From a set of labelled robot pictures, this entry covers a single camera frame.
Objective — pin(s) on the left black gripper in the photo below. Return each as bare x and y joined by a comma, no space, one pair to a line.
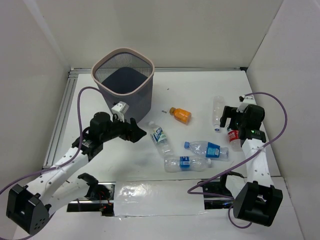
131,130

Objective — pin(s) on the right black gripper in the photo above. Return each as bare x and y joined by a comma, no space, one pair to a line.
231,112

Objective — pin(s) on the clear unlabeled bottle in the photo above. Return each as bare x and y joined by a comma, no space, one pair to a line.
218,108

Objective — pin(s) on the clear bottle green label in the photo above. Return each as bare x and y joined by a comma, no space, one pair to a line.
160,140

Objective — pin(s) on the clear bottle red label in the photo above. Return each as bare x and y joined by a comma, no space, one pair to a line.
234,140

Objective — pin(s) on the orange juice bottle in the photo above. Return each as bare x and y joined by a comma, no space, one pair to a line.
181,115

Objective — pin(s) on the clear bottle white cap blue label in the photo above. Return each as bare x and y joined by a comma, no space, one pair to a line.
174,164

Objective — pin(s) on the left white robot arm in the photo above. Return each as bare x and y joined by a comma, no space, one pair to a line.
31,206

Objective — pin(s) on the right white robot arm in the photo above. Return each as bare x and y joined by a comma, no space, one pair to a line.
256,200

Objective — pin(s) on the grey mesh waste bin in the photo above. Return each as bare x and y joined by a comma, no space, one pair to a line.
125,75

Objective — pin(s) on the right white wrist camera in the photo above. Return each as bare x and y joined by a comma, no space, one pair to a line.
245,101

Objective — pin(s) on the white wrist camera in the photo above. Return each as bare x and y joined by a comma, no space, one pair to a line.
120,110
245,101

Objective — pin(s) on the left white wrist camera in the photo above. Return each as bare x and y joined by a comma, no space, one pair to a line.
120,110

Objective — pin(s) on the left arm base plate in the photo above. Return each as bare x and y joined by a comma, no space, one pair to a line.
101,202

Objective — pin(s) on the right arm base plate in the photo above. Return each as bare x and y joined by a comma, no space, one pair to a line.
217,186

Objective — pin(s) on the aluminium frame rail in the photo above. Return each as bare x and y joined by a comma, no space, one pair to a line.
57,136

